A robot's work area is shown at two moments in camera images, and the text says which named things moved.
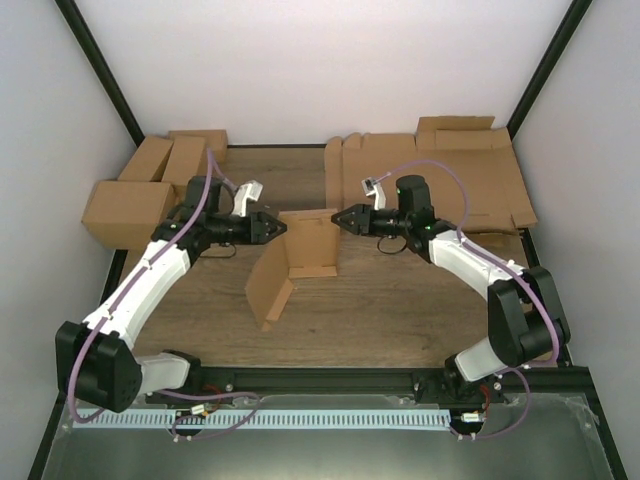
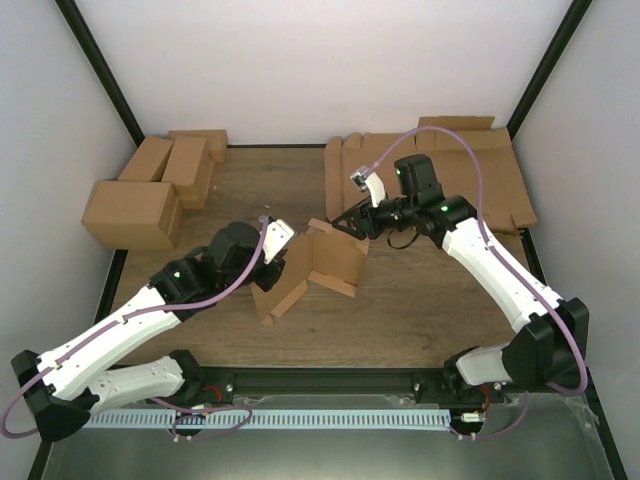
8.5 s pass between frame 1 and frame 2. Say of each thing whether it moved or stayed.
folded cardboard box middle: stayed
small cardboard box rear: stayed
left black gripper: moved
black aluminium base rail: stayed
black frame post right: stayed
